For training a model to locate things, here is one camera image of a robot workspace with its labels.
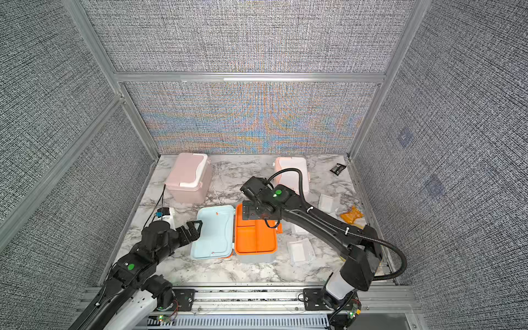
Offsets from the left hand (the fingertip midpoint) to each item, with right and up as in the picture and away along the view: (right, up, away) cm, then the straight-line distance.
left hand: (197, 224), depth 76 cm
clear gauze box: (+40, -13, +8) cm, 43 cm away
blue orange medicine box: (+9, -5, +4) cm, 11 cm away
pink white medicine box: (-8, +16, +14) cm, 23 cm away
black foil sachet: (+65, +22, +34) cm, 77 cm away
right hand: (+21, +6, +1) cm, 22 cm away
